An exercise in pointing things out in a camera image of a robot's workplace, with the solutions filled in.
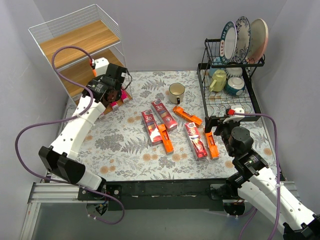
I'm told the pink toothpaste box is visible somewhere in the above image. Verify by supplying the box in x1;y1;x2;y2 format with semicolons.
110;101;119;110
121;88;130;103

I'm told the red 3d toothpaste box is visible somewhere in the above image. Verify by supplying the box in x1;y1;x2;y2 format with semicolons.
151;99;178;132
184;122;208;160
141;109;163;146

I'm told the orange toothpaste box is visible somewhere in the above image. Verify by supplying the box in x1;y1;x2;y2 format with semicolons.
204;131;220;160
157;124;174;155
92;69;97;77
172;106;203;127

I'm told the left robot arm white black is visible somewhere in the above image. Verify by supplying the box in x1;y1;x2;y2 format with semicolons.
38;60;128;200

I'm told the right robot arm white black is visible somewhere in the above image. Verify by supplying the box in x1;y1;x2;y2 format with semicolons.
204;110;320;240

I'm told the orange toothpaste box top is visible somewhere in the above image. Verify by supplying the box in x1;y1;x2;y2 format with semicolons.
172;106;203;127

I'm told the teal white bowl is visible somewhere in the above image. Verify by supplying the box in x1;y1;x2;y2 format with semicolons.
224;77;245;96

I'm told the yellow green mug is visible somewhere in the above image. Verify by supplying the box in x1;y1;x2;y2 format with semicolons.
209;69;227;92

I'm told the white blue patterned bowl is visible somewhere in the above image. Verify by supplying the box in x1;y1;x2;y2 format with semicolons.
224;67;243;79

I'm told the floral table mat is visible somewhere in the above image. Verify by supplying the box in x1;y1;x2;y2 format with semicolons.
77;71;236;181

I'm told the light blue cup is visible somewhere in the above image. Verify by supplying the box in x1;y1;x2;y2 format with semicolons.
208;56;222;77

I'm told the white plate blue rim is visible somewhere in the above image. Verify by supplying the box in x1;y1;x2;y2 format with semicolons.
219;21;237;65

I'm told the blue floral plate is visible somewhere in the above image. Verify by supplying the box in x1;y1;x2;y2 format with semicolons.
235;16;251;63

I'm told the cream pink plate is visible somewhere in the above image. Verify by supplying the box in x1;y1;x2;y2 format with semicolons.
246;18;269;64

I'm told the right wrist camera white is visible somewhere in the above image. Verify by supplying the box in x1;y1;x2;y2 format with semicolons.
222;105;245;124

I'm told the black wire dish rack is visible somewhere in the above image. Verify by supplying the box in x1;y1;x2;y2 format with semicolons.
197;38;265;117

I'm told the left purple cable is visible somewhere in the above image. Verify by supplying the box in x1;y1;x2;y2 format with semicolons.
14;45;126;225

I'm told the cream mug black handle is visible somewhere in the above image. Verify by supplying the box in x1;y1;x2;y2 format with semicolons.
168;82;186;105

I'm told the white wire wooden shelf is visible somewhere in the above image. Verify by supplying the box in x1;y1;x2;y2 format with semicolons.
28;4;134;116

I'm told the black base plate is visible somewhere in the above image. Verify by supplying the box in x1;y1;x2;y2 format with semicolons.
77;178;246;212

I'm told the aluminium frame rail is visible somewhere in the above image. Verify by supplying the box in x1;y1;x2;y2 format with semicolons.
19;181;313;240

